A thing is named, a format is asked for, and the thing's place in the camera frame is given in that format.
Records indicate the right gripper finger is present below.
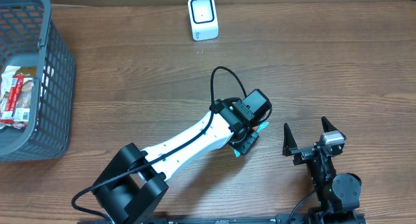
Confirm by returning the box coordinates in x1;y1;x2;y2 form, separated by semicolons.
321;116;337;132
282;123;298;156

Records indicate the teal wet wipes packet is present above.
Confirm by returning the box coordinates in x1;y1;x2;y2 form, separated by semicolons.
229;122;268;157

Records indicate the beige dried food bag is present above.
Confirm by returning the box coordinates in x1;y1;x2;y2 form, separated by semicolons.
1;66;36;129

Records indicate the red snack stick pack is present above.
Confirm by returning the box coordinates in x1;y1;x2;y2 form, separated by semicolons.
1;75;25;124

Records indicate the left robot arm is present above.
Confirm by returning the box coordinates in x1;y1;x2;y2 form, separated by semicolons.
91;97;270;223

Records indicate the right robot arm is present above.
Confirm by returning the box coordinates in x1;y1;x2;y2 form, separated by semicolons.
277;116;366;224

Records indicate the white barcode scanner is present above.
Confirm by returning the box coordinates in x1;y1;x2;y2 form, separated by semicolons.
187;0;219;41

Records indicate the grey plastic mesh basket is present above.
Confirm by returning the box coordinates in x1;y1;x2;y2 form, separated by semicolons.
1;0;76;162

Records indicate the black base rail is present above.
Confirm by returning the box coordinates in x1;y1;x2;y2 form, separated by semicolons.
77;214;367;224

